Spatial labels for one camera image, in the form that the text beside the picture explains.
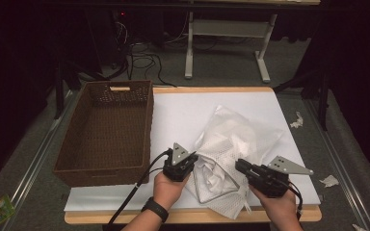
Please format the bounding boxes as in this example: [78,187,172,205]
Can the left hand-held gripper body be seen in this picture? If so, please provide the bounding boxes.
[162,142,197,183]

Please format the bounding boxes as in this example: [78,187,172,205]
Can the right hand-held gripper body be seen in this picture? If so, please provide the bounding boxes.
[246,155,315,198]

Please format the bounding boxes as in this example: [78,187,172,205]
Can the clear plastic bag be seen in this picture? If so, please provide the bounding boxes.
[185,105,285,221]

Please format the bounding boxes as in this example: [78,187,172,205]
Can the white garment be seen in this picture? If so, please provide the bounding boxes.
[195,153,239,198]

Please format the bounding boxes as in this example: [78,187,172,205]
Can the brown woven basket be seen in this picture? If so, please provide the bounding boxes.
[53,80,155,189]

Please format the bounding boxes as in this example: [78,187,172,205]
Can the person's left hand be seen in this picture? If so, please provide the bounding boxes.
[152,171,191,212]

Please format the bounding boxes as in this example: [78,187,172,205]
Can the person's right hand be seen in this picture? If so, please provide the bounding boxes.
[249,184,299,226]

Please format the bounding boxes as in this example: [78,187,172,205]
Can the white table sheet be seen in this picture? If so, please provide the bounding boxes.
[64,91,322,213]

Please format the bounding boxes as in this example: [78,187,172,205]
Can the black wristwatch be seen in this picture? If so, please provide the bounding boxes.
[141,196,171,223]

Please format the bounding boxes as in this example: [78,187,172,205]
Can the black stand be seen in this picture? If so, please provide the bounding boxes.
[53,61,110,120]
[273,68,331,132]

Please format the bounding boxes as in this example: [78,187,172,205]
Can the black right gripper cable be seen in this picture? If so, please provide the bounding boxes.
[287,181,304,221]

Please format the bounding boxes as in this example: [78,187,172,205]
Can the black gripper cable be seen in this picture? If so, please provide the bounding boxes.
[105,148,174,231]
[287,181,304,221]

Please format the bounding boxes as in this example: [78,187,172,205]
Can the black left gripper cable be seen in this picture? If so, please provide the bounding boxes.
[105,148,174,231]

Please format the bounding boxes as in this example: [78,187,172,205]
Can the metal floor rail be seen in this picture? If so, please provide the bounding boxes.
[0,90,78,231]
[303,99,370,231]

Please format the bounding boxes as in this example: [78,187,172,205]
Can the black floor cables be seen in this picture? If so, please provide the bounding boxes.
[115,41,177,89]

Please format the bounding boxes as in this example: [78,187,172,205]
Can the white metal desk frame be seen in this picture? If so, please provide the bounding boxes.
[184,12,278,84]

